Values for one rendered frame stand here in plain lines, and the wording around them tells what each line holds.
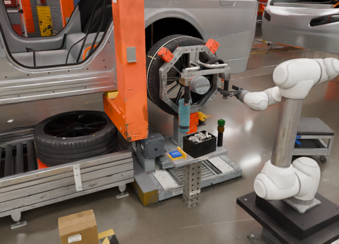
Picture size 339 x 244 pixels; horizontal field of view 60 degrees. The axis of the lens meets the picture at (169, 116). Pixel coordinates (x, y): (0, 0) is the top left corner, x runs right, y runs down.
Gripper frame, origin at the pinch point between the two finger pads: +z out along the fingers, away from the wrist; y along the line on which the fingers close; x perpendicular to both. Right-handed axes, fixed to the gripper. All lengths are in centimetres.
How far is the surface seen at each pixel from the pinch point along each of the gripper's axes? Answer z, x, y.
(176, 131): 40, -49, -22
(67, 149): 27, -38, -117
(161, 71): 22, 13, -44
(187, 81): -1.1, 9.6, -34.1
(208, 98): 21.3, -14.8, -1.2
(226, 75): -1.2, 10.5, -1.7
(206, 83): 6.4, 3.5, -13.7
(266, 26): 194, 18, 216
